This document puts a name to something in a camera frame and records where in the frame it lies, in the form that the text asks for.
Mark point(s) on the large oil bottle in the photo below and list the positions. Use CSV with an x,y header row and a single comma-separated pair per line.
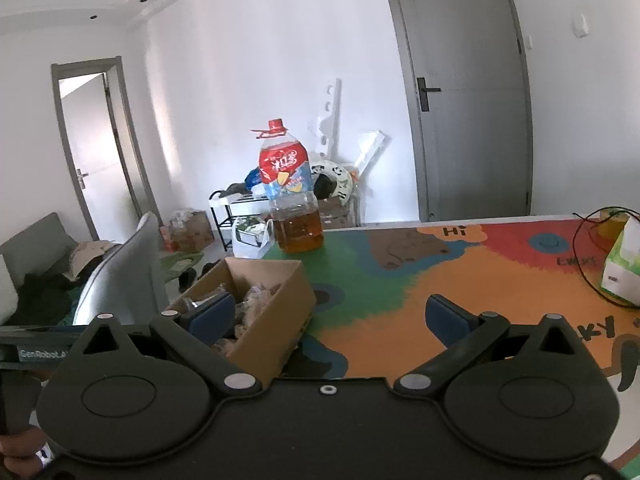
x,y
290,180

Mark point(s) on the brown clear snack packet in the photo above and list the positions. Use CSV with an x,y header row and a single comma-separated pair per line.
x,y
260,297

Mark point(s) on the brown cardboard box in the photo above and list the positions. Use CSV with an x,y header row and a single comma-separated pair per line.
x,y
335,215

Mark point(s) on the blue bag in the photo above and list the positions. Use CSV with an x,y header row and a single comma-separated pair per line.
x,y
254,177

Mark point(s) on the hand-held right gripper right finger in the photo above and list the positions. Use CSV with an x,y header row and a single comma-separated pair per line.
x,y
447,317

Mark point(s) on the white wooden rack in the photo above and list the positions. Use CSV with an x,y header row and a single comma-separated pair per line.
x,y
331,115

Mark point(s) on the person's left hand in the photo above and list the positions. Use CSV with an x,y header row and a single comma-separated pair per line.
x,y
20,452

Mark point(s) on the grey chair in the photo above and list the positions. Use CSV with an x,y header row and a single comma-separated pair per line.
x,y
125,270

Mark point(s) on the cardboard boxes with goods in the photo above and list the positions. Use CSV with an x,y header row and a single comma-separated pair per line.
x,y
192,230

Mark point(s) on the colourful cartoon table mat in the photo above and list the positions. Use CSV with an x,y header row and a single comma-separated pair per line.
x,y
475,280

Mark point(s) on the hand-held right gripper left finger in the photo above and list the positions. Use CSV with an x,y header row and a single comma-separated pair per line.
x,y
212,317

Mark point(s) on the dark cloth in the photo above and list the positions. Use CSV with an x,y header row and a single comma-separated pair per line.
x,y
45,295

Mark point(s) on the white plastic bag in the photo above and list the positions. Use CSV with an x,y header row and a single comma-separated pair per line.
x,y
252,240

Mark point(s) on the beige biscuit clear packet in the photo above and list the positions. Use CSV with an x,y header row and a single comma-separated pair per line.
x,y
227,346

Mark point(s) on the panda print round cushion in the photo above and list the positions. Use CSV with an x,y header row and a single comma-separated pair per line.
x,y
340,175

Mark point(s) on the white board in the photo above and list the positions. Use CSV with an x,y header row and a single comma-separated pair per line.
x,y
369,150

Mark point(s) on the black shoe rack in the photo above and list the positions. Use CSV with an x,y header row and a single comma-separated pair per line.
x,y
220,220

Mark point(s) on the green white tissue box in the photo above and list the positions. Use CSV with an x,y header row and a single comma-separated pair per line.
x,y
622,270

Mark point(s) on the grey door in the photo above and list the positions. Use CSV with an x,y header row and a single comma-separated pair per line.
x,y
465,110

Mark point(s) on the grey framed doorway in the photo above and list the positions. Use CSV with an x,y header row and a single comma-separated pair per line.
x,y
130,135

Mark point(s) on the grey sofa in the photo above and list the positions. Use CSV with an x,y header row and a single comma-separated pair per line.
x,y
30,245

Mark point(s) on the green bag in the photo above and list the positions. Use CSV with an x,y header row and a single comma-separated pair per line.
x,y
180,262

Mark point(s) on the flat cardboard piece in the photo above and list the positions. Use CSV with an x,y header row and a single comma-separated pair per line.
x,y
87,255

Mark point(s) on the yellow container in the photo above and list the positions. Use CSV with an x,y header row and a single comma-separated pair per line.
x,y
612,224

